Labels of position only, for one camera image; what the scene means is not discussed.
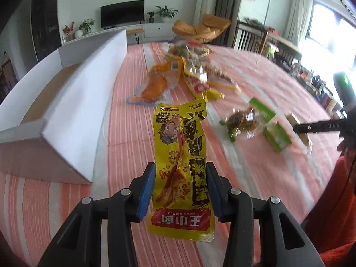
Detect red flowers in vase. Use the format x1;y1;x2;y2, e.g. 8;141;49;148
62;22;75;42

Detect pile of assorted snack packets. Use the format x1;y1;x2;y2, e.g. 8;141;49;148
166;40;241;92

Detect white cardboard box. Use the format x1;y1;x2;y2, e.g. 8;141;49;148
0;28;128;184

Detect yellow cartoon snack packet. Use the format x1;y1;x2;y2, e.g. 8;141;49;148
147;98;216;242

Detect dark grey curtain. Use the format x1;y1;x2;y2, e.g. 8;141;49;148
214;0;246;32

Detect orange snack packet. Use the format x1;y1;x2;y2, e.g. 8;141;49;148
126;61;184;107

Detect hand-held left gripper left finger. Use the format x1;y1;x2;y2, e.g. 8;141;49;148
37;162;156;267

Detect tan snack packet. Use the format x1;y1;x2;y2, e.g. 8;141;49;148
285;113;313;154

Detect black television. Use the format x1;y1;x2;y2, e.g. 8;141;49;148
100;0;145;29

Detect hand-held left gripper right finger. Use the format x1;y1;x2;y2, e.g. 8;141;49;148
207;162;326;267

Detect cluttered side table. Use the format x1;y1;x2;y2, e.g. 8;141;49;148
265;28;345;114

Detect window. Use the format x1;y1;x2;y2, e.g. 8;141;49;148
299;1;356;74

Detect large potted plant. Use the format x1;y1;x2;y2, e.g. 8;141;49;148
156;6;179;23

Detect yellow red snack packet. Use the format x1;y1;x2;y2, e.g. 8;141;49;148
182;71;226;101

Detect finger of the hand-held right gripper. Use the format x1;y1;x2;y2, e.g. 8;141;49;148
293;119;348;134

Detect clear dark snack packet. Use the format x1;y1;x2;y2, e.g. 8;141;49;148
219;107;263;143

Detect white curtain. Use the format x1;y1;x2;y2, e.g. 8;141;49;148
284;0;315;48

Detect potted plant in white pot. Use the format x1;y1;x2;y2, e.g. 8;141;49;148
75;18;95;38

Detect wooden stool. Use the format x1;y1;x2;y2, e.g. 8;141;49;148
126;28;145;45

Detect dark cabinet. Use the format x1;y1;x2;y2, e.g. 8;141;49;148
30;0;62;62

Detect white television cabinet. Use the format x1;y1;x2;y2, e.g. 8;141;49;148
63;22;178;45

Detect orange lounge chair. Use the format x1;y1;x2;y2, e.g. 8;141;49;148
172;14;232;45

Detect dark wooden chair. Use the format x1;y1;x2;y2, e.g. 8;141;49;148
234;21;269;54

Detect person's right forearm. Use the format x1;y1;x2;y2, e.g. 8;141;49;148
304;145;356;267

